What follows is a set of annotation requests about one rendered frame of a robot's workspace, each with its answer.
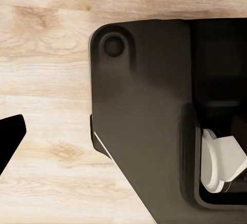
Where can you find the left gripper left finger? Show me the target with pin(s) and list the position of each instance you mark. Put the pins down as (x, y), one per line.
(12, 131)

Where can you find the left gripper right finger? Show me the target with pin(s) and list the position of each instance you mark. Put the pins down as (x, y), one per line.
(239, 130)

